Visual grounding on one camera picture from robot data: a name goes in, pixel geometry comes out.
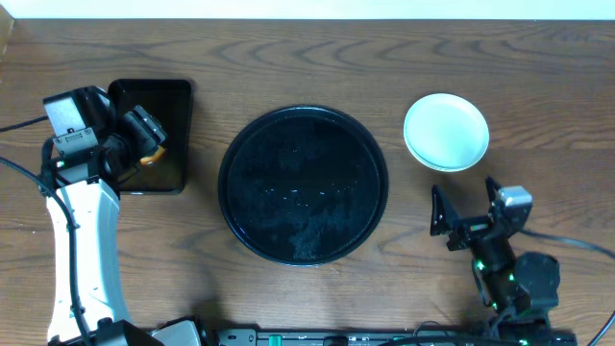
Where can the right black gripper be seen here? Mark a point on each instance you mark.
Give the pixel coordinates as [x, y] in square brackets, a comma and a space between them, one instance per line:
[474, 228]

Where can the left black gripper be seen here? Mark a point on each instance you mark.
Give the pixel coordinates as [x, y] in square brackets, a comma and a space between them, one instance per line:
[145, 130]

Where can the green and orange sponge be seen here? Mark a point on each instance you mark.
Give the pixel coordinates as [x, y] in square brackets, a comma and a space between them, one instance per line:
[153, 158]

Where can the yellow plate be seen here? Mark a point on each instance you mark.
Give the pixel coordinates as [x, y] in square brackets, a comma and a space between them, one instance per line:
[447, 169]

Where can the light blue plate top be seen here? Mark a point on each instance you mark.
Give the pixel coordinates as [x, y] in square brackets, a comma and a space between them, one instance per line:
[448, 149]

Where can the light blue plate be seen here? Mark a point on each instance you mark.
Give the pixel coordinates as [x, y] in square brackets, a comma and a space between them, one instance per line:
[448, 149]
[445, 112]

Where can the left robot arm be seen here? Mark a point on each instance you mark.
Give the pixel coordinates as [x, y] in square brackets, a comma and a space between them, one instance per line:
[81, 170]

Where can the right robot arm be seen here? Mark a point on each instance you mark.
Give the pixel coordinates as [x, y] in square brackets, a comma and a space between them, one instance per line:
[521, 289]

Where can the black rectangular water tray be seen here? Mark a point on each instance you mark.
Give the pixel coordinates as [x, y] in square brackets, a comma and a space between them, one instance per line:
[170, 102]

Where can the round black serving tray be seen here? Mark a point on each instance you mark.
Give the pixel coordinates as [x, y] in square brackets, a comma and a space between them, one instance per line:
[303, 185]

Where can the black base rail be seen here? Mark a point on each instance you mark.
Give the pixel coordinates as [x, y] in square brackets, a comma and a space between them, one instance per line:
[429, 336]

